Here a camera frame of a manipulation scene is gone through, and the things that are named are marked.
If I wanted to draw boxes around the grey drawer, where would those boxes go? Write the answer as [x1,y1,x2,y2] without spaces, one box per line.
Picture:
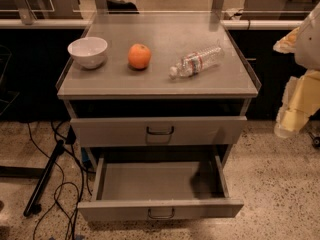
[78,153,243,221]
[71,116,247,147]

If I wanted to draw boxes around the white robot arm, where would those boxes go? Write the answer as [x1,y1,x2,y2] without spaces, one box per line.
[273,4,320,138]

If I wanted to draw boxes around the grey drawer cabinet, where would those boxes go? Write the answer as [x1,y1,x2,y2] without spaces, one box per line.
[58,12,261,162]

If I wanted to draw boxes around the grey top drawer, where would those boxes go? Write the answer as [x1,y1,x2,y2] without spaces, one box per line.
[71,116,247,147]

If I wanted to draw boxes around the orange fruit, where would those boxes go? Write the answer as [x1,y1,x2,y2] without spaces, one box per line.
[128,44,151,69]

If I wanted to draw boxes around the clear plastic water bottle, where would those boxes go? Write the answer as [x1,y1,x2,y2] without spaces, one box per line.
[169,45,224,79]

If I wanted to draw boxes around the white ceramic bowl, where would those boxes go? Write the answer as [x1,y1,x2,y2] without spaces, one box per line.
[67,37,108,69]

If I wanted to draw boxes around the black metal floor bar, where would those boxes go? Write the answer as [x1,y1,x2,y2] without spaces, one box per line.
[23,140,64,217]

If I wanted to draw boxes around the black floor cables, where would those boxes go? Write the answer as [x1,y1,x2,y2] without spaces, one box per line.
[26,119,94,240]

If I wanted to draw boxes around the white horizontal rail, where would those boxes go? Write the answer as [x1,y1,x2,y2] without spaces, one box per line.
[0,19,302,30]

